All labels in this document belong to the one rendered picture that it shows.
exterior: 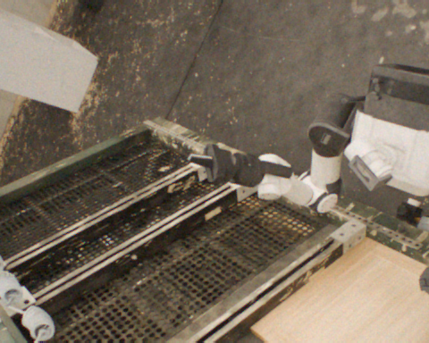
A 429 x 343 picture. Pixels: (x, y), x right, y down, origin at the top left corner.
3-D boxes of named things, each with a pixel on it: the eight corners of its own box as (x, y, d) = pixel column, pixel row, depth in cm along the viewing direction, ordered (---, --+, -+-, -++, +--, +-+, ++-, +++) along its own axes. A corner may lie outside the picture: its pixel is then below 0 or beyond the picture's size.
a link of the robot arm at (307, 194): (270, 184, 155) (299, 199, 170) (289, 205, 149) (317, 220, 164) (293, 159, 152) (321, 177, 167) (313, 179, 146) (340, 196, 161)
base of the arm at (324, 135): (325, 119, 153) (325, 88, 144) (366, 127, 147) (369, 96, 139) (307, 151, 145) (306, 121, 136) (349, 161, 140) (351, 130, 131)
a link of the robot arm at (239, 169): (213, 134, 134) (249, 144, 140) (197, 157, 140) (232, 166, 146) (222, 168, 127) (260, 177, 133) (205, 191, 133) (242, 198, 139)
